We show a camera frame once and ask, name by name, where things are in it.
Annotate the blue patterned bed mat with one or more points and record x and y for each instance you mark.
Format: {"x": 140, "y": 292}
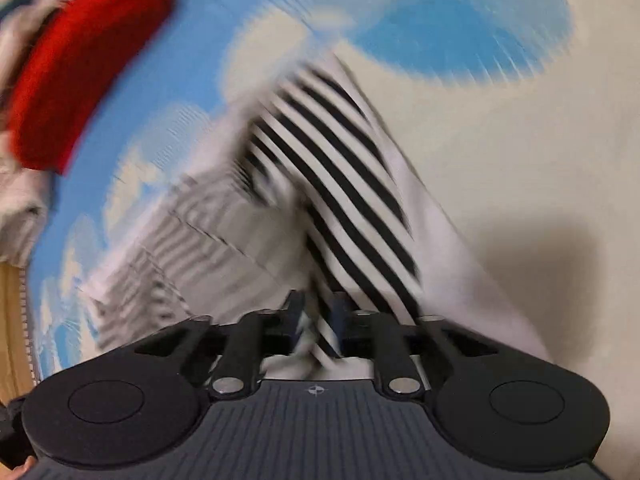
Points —
{"x": 500, "y": 160}

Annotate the black white striped garment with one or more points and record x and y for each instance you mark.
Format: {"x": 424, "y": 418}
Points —
{"x": 350, "y": 175}

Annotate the red folded blanket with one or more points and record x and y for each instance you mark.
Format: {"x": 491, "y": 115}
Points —
{"x": 85, "y": 65}

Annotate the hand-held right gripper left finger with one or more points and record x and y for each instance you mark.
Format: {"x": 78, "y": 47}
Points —
{"x": 295, "y": 317}

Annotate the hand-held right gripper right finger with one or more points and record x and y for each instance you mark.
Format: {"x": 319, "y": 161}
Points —
{"x": 342, "y": 316}

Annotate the wooden bed frame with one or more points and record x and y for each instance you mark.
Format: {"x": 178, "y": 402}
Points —
{"x": 12, "y": 320}

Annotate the cream folded blanket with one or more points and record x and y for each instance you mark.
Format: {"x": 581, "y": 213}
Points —
{"x": 20, "y": 220}

